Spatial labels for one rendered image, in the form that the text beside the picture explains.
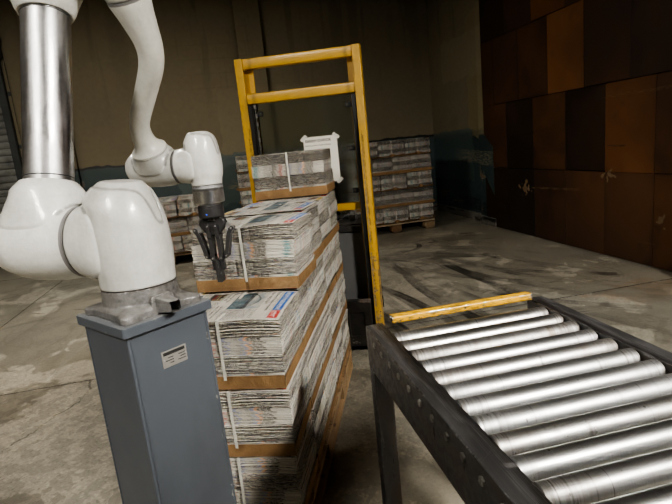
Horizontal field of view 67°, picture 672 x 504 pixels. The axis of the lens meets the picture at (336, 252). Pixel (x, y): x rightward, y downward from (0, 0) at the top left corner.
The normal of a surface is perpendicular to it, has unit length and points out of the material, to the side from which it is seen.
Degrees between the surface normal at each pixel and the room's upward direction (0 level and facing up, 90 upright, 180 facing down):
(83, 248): 91
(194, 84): 90
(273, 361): 90
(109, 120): 90
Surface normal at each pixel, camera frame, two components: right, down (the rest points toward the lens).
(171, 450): 0.76, 0.06
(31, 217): -0.07, -0.17
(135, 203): 0.65, -0.27
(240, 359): -0.13, 0.22
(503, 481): -0.10, -0.97
